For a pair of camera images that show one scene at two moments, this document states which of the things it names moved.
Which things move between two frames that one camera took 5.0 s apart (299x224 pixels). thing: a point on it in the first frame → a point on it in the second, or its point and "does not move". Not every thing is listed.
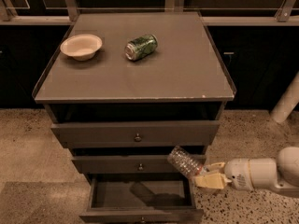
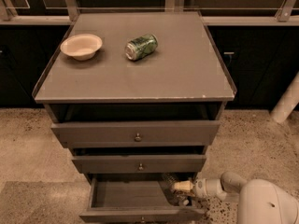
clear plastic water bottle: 186,163 → 175,198
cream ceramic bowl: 82,47 does not move
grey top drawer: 135,133 does not move
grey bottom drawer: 140,199 does not move
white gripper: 237,174 → 202,186
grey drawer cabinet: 121,91 does not move
